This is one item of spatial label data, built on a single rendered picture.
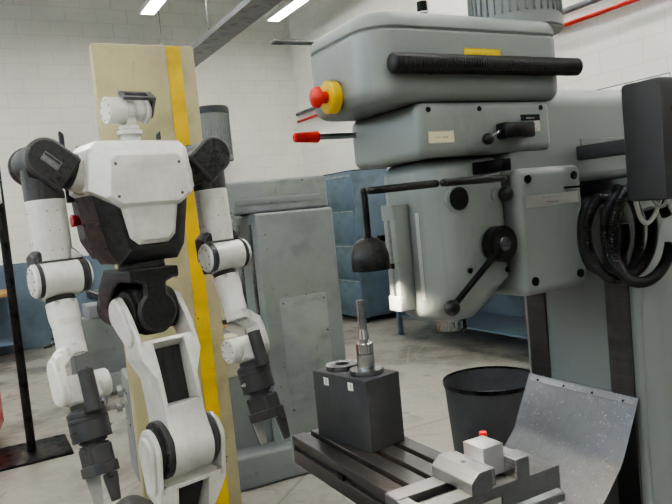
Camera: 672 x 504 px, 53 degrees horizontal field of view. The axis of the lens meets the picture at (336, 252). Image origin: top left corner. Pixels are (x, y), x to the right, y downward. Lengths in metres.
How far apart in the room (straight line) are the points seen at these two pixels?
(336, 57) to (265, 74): 10.02
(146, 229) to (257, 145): 9.36
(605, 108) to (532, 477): 0.79
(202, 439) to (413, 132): 0.92
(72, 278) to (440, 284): 0.85
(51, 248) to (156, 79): 1.45
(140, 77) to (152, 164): 1.29
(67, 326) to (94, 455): 0.30
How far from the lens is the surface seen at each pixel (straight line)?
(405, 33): 1.23
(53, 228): 1.67
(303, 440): 1.91
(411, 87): 1.22
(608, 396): 1.65
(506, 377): 3.71
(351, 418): 1.79
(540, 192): 1.41
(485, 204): 1.34
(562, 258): 1.45
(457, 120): 1.28
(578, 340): 1.68
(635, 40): 6.36
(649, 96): 1.30
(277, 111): 11.25
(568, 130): 1.50
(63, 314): 1.66
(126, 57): 2.97
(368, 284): 8.71
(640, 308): 1.57
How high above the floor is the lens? 1.56
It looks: 4 degrees down
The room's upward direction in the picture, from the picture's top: 5 degrees counter-clockwise
